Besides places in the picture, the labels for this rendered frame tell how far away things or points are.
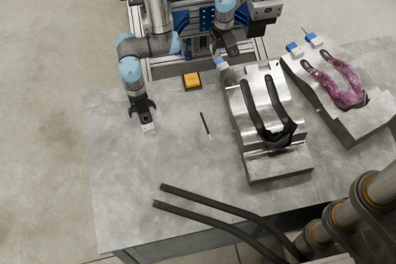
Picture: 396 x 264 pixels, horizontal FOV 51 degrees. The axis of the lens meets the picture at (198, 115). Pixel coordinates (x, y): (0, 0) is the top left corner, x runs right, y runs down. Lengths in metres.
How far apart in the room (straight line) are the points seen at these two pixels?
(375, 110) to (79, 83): 1.91
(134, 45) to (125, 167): 0.55
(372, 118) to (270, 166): 0.46
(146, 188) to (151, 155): 0.14
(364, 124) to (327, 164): 0.22
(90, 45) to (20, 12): 0.63
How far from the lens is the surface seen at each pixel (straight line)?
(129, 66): 1.40
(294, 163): 1.72
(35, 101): 2.99
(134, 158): 1.77
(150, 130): 1.76
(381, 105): 1.87
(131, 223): 1.70
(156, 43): 1.47
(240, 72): 1.87
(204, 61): 2.67
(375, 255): 1.25
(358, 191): 1.00
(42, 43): 3.22
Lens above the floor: 2.44
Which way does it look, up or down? 64 degrees down
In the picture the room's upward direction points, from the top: 2 degrees counter-clockwise
